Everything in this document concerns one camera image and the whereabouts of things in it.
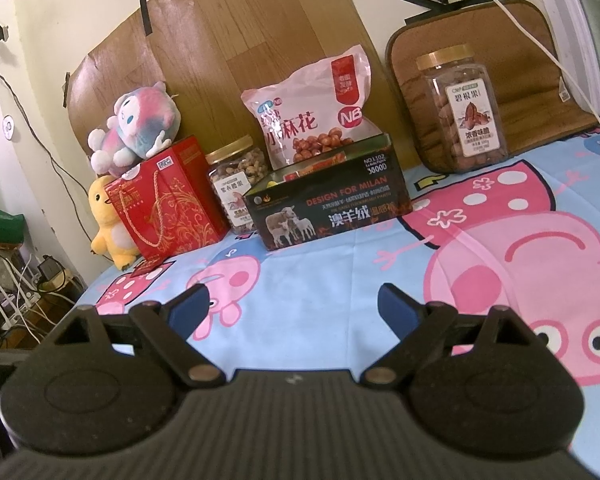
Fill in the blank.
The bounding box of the yellow duck plush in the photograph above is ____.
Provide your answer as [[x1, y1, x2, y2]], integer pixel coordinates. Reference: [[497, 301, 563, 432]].
[[88, 176, 140, 271]]

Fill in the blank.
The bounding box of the red gift bag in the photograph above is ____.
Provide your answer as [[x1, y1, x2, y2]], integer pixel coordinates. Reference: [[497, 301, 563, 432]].
[[106, 136, 230, 271]]

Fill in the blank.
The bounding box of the white wifi router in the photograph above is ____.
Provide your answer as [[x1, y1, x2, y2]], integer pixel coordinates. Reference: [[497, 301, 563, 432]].
[[0, 259, 41, 334]]

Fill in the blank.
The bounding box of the blue cartoon pig sheet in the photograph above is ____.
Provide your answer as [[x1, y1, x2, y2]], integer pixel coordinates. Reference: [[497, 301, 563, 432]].
[[82, 131, 600, 474]]

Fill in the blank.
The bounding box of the black cardboard box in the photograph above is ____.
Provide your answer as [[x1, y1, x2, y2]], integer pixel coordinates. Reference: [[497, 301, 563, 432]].
[[244, 133, 412, 250]]

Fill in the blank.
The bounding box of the mixed nuts jar gold lid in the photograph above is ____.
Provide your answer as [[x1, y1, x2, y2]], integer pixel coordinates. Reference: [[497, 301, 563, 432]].
[[206, 136, 270, 234]]

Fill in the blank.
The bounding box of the green bag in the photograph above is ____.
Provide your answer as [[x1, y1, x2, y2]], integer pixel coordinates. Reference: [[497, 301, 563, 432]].
[[0, 209, 26, 247]]

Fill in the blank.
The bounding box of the pink blue plush toy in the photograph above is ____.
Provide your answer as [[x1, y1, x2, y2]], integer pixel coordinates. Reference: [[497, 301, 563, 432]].
[[87, 81, 182, 177]]

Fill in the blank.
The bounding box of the pecan jar gold lid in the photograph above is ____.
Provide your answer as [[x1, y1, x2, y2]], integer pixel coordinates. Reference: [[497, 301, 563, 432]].
[[416, 44, 508, 172]]

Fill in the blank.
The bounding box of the pink snack bag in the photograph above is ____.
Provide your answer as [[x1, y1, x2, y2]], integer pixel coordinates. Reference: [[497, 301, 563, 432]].
[[240, 44, 380, 170]]

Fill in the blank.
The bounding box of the wood-pattern wall board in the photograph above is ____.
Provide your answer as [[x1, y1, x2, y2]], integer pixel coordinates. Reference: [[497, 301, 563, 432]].
[[67, 0, 419, 169]]

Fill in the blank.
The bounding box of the white power cable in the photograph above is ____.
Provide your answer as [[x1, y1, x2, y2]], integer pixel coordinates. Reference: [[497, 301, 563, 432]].
[[442, 0, 600, 129]]

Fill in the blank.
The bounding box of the black wall cable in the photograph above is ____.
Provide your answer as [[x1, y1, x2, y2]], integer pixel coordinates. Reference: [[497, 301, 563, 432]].
[[0, 8, 102, 246]]

